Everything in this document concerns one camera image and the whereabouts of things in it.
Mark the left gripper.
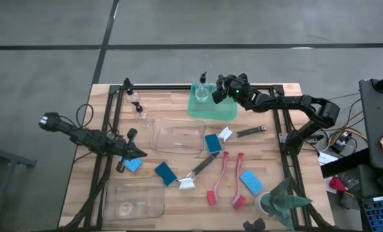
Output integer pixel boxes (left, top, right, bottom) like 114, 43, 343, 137
113, 128, 148, 173

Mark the blue scrub sponge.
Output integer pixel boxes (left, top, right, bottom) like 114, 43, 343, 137
154, 161, 178, 187
239, 169, 265, 197
204, 133, 223, 155
118, 156, 144, 173

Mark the clear glass pump bottle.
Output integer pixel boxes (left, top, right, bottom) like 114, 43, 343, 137
194, 71, 210, 103
126, 88, 140, 104
131, 101, 151, 128

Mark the clear plastic storage bin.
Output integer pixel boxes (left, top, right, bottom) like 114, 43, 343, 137
149, 116, 207, 156
102, 176, 166, 222

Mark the black-handled white dish brush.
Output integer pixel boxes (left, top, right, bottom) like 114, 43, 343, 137
177, 151, 221, 191
217, 124, 268, 143

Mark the red long-handled brush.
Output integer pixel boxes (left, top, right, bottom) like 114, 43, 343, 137
206, 151, 230, 207
230, 152, 247, 211

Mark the green translucent tray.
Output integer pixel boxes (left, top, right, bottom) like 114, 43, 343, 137
187, 82, 239, 122

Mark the white paper sheet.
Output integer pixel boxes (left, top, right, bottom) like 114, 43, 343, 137
317, 151, 339, 167

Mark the green succulent in white pot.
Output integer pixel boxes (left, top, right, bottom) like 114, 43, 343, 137
254, 178, 313, 231

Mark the blue black power supply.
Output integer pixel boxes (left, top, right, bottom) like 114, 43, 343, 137
328, 130, 353, 154

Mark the black metal stand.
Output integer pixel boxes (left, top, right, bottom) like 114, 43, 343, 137
0, 128, 37, 232

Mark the small black lumpy object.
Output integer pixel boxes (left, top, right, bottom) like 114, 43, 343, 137
242, 218, 266, 231

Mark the red cone-shaped object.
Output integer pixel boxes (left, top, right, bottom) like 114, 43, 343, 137
328, 175, 349, 193

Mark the black side table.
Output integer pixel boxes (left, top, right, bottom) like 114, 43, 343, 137
358, 69, 383, 171

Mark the blue compartment storage rack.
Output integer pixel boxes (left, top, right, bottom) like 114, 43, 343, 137
360, 194, 383, 232

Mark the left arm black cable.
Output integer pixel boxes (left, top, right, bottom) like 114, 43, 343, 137
75, 103, 95, 128

